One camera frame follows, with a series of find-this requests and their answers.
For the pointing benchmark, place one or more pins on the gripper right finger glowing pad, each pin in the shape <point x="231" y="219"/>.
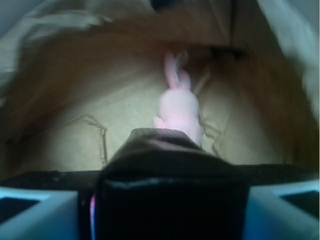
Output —
<point x="283" y="212"/>

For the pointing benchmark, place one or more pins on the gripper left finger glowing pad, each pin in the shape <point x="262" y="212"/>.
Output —
<point x="39" y="214"/>

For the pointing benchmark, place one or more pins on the black box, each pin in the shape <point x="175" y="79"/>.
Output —
<point x="160" y="185"/>

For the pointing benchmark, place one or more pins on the brown paper bag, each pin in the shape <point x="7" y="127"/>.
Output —
<point x="77" y="76"/>

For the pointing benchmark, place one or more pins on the pink plush bunny keychain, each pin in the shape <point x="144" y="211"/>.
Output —
<point x="178" y="107"/>

